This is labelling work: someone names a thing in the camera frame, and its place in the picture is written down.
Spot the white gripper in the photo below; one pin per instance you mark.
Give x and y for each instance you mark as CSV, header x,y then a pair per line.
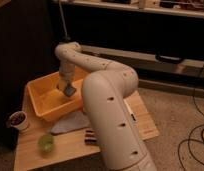
x,y
62,83

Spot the white handled spoon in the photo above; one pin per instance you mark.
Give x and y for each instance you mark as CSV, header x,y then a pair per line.
x,y
130,111

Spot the grey blue cloth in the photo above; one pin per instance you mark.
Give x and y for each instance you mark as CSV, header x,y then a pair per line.
x,y
73,121

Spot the black device on shelf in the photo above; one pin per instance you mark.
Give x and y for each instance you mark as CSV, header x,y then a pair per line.
x,y
168,59

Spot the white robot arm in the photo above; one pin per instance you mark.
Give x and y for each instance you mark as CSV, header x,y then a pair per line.
x,y
103,92

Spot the white cup with snacks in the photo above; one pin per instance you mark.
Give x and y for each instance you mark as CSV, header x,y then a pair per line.
x,y
18,120

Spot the blue sponge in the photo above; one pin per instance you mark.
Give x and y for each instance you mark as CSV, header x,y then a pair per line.
x,y
69,90

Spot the upper wooden shelf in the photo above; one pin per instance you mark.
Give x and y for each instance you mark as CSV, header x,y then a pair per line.
x,y
142,7

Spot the grey low shelf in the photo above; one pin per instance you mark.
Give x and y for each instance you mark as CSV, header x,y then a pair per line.
x,y
188,67

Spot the metal lamp stand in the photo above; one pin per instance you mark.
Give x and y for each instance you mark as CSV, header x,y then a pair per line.
x,y
67,37

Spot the orange plastic tray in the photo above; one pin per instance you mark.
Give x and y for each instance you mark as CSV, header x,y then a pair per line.
x,y
48,102

